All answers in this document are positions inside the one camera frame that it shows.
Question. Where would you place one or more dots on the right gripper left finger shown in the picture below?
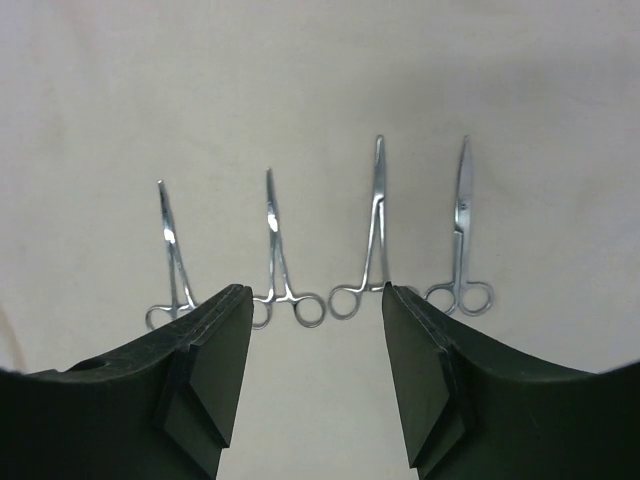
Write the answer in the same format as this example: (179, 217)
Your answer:
(162, 406)

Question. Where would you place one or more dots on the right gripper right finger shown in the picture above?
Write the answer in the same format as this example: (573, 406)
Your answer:
(472, 407)

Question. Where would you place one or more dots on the steel forceps with ring handles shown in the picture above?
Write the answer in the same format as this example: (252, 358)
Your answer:
(376, 240)

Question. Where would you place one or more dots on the beige cloth kit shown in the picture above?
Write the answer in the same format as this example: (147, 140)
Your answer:
(102, 100)

